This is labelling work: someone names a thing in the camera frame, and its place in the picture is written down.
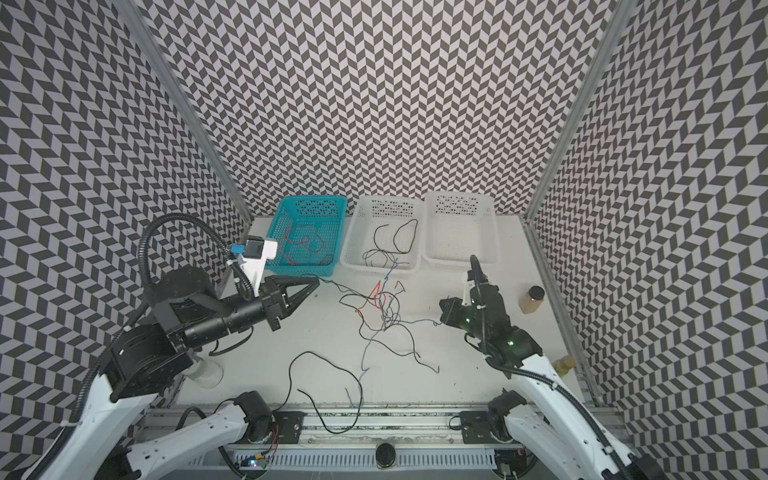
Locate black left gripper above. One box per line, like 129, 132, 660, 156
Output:
176, 270, 319, 348

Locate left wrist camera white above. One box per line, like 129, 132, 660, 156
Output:
228, 236, 278, 300

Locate aluminium corner post right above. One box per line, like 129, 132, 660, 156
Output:
523, 0, 638, 223

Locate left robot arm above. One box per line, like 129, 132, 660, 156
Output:
15, 213, 319, 479

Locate red wire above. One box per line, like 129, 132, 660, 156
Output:
284, 224, 326, 254
281, 230, 335, 268

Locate yellow liquid bottle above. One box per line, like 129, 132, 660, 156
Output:
552, 355, 577, 377

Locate brown spice bottle black cap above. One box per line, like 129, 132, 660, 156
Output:
518, 285, 546, 314

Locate teal plastic basket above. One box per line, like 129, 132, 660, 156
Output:
266, 195, 347, 277

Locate aluminium corner post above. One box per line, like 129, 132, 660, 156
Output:
112, 0, 253, 224
523, 0, 638, 223

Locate white plastic basket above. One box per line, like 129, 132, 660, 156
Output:
422, 191, 501, 268
340, 196, 425, 275

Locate red blue black wires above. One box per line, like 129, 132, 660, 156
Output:
317, 260, 448, 374

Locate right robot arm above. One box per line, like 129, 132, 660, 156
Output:
439, 256, 666, 479

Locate white plastic basket right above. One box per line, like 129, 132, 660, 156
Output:
422, 191, 501, 268

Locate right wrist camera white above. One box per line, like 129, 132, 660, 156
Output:
462, 281, 475, 306

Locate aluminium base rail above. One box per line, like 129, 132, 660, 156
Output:
137, 403, 619, 472

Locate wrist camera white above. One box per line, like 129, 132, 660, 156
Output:
228, 236, 278, 300
462, 281, 475, 306

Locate white plastic basket middle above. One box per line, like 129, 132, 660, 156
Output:
340, 196, 425, 275

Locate aluminium corner post left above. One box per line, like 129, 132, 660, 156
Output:
112, 0, 253, 224

